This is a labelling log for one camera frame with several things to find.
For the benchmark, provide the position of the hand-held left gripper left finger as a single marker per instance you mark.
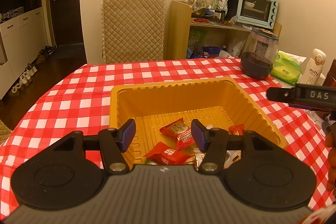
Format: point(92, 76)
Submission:
point(128, 134)

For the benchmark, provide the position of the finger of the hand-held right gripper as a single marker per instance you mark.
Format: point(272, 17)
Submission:
point(279, 94)
point(304, 106)

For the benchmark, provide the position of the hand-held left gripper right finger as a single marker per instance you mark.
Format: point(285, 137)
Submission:
point(198, 134)

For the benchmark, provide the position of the red packet with round picture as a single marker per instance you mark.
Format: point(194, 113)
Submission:
point(176, 130)

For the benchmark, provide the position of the red square snack packet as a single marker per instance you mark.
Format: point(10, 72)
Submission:
point(168, 154)

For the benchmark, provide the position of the small red candy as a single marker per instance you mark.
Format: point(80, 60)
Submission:
point(236, 130)

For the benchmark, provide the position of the yellow plastic tray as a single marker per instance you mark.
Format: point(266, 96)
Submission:
point(170, 98)

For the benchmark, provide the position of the person's right hand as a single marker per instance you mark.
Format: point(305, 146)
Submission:
point(332, 171)

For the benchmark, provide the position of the brown metal thermos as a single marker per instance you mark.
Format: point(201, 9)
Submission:
point(331, 73)

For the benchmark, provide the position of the green tissue pack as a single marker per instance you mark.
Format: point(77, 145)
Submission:
point(287, 69)

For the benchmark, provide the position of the white bottle with rabbit print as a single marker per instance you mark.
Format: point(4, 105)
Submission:
point(313, 69)

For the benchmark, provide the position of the glass jar with dark contents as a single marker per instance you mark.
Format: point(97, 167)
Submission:
point(258, 61)

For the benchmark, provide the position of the red checkered tablecloth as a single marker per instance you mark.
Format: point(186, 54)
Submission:
point(65, 98)

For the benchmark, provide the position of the light blue toaster oven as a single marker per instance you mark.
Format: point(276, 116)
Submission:
point(256, 7)

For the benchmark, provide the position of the dark doormat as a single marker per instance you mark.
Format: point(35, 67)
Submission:
point(69, 51)

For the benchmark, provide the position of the beige quilted chair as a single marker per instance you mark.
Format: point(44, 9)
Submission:
point(132, 29)
point(4, 132)

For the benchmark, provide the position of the wooden shelf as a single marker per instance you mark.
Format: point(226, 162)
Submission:
point(178, 29)

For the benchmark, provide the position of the row of shoes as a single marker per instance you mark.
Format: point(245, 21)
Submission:
point(29, 73)

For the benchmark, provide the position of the plastic jar with orange lid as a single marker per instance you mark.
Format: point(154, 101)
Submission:
point(196, 1)

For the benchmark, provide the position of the white cabinet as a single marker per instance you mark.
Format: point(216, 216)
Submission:
point(18, 35)

